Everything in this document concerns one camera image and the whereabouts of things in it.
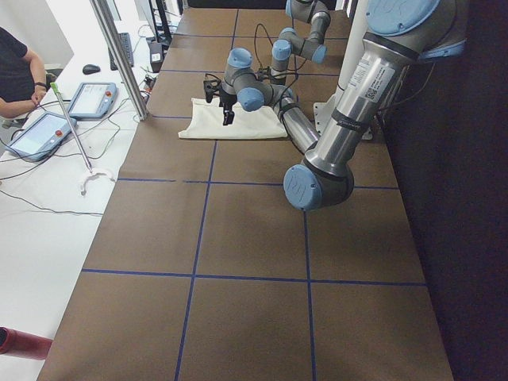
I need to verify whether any aluminium frame post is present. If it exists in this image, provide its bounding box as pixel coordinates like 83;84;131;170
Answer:
90;0;148;121

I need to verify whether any black computer mouse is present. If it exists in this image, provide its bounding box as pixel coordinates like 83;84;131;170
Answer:
82;64;101;75

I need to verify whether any thin metal rod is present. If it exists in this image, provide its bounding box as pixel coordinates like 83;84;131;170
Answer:
50;82;93;176

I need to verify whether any black box with label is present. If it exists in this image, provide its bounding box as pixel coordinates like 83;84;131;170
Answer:
148;41;164;73

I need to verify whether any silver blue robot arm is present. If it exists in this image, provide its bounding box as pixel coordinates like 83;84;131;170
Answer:
259;1;331;85
203;1;469;210

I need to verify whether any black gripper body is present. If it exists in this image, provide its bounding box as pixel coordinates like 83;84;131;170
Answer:
203;75;237;114
257;67;287;84

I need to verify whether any far blue teach pendant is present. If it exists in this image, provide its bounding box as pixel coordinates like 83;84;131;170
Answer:
67;82;117;120

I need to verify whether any cream long-sleeve cat shirt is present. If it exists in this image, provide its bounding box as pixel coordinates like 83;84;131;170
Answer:
178;98;287;140

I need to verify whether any person in black shirt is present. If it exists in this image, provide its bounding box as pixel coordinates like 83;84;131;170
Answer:
1;28;48;119

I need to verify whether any white curved hook piece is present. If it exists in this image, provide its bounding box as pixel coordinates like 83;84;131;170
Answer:
79;167;116;196

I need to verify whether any red fire extinguisher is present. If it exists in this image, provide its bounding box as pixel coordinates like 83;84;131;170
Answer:
1;327;53;360

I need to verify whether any blue teach pendant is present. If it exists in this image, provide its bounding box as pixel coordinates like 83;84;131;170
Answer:
67;82;117;120
6;112;71;162

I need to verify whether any near blue teach pendant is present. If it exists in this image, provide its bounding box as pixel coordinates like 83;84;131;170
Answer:
6;112;71;162

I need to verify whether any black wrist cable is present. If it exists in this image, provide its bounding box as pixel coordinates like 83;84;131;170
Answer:
253;22;302;100

